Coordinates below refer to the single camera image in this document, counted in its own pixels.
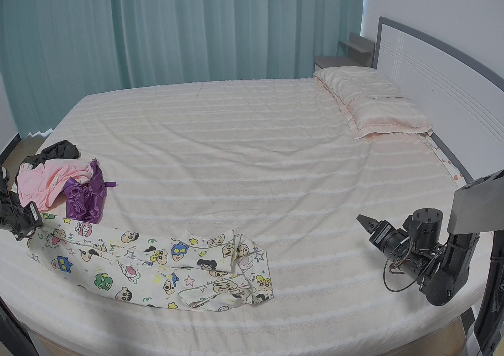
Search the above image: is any black cable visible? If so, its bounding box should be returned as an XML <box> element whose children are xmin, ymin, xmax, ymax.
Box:
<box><xmin>384</xmin><ymin>255</ymin><xmax>420</xmax><ymax>293</ymax></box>

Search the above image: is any cream pillow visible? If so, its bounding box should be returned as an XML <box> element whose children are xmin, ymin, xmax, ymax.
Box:
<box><xmin>313</xmin><ymin>66</ymin><xmax>434</xmax><ymax>141</ymax></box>

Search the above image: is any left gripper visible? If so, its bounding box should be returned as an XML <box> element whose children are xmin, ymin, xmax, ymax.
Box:
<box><xmin>0</xmin><ymin>192</ymin><xmax>43</xmax><ymax>239</ymax></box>

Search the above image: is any black garment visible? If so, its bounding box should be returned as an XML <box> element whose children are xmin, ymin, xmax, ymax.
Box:
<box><xmin>18</xmin><ymin>140</ymin><xmax>81</xmax><ymax>174</ymax></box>

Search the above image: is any purple garment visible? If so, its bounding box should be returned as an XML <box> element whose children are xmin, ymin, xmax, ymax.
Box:
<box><xmin>65</xmin><ymin>161</ymin><xmax>118</xmax><ymax>225</ymax></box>

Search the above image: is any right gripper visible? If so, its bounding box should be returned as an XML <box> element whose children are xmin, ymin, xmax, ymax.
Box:
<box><xmin>356</xmin><ymin>215</ymin><xmax>412</xmax><ymax>263</ymax></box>

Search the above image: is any pink garment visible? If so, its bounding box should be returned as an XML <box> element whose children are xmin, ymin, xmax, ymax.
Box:
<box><xmin>17</xmin><ymin>158</ymin><xmax>97</xmax><ymax>212</ymax></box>

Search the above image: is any blue-green curtain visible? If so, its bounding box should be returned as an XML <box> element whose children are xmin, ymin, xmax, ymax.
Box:
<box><xmin>0</xmin><ymin>0</ymin><xmax>368</xmax><ymax>139</ymax></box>

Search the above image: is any white printed pyjama top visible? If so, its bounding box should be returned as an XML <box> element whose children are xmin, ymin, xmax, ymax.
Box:
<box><xmin>27</xmin><ymin>217</ymin><xmax>275</xmax><ymax>313</ymax></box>

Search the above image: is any grey wooden bedside table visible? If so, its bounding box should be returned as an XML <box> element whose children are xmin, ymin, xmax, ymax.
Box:
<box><xmin>314</xmin><ymin>32</ymin><xmax>376</xmax><ymax>70</ymax></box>

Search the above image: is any bed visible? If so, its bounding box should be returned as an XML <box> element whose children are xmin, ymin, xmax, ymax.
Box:
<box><xmin>0</xmin><ymin>16</ymin><xmax>504</xmax><ymax>356</ymax></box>

